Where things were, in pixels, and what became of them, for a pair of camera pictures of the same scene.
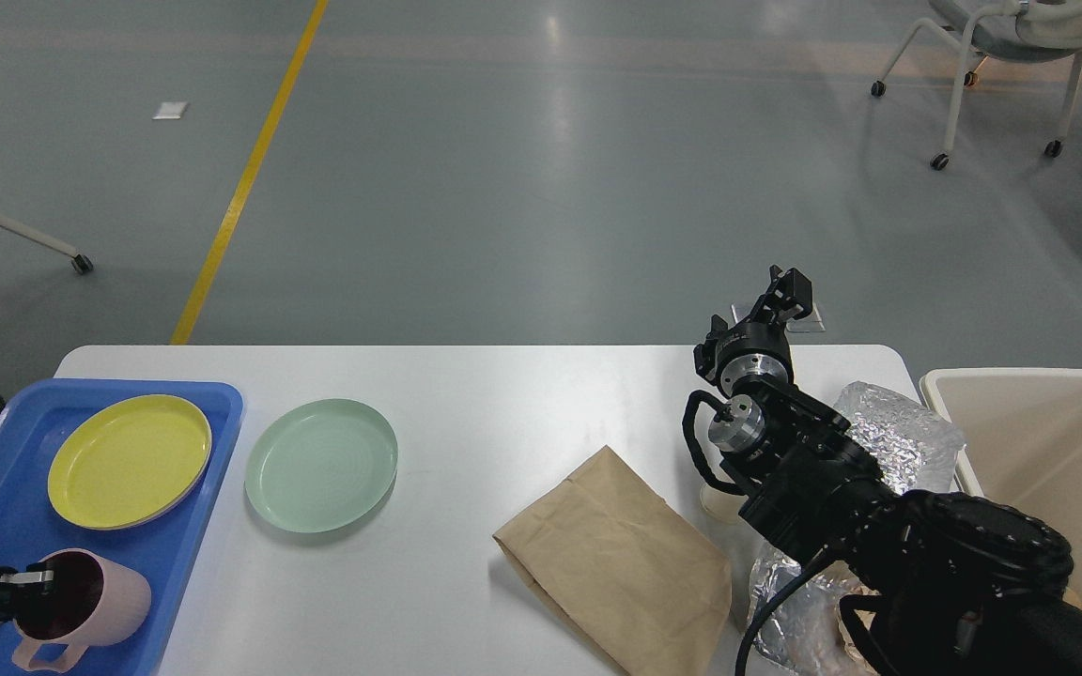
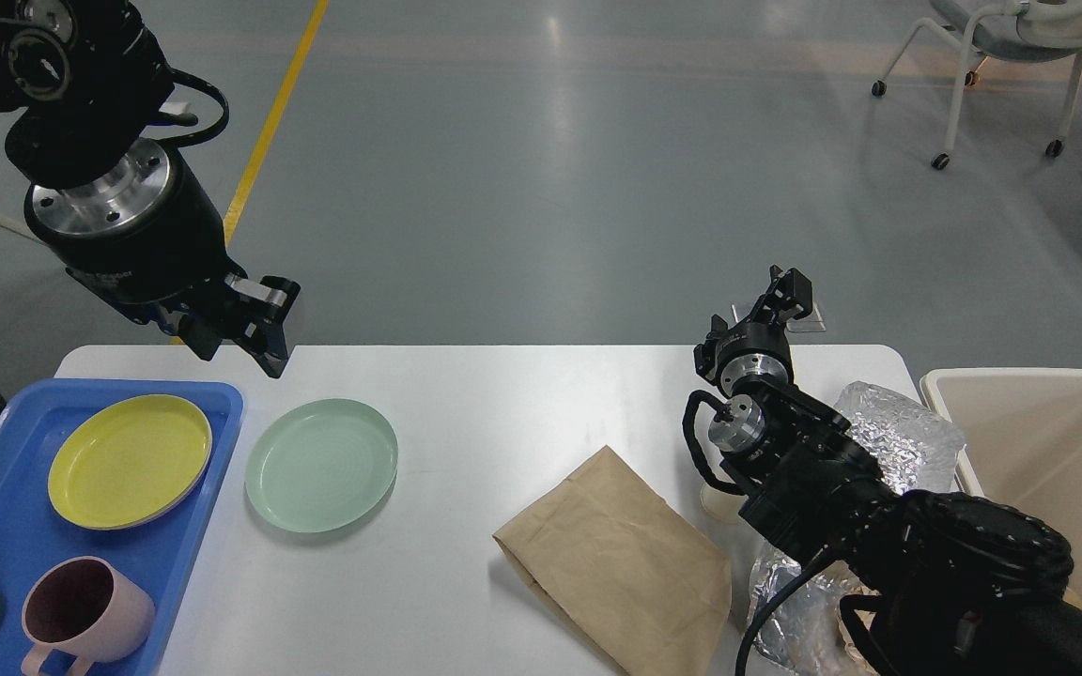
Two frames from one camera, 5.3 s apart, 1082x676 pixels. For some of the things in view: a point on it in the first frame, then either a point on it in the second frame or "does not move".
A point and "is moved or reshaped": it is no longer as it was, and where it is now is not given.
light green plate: [321, 466] does not move
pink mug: [93, 601] is moved or reshaped
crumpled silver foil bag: [915, 446] does not move
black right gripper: [726, 356] does not move
